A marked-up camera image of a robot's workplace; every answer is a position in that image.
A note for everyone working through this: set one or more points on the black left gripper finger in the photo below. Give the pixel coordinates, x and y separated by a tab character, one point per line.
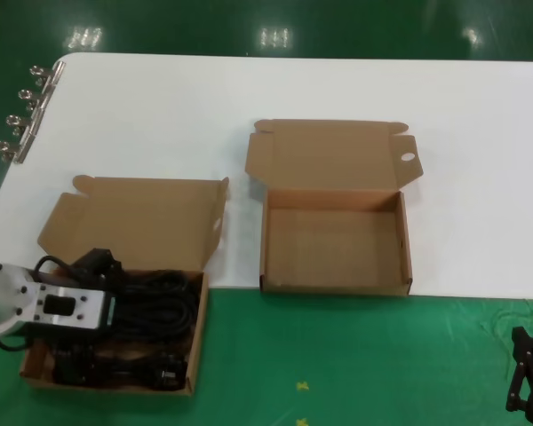
71	368

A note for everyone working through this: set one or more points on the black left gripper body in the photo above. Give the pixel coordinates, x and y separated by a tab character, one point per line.
71	337

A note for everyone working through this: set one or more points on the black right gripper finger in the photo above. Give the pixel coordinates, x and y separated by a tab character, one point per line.
526	355

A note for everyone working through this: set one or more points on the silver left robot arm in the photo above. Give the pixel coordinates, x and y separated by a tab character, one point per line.
9	302

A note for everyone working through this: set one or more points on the open brown cardboard box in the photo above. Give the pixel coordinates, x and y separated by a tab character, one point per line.
133	213
333	248

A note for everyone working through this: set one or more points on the green work surface cloth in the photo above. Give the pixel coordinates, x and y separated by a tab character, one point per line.
337	355

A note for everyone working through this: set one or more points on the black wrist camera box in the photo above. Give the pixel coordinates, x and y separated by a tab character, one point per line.
97	266

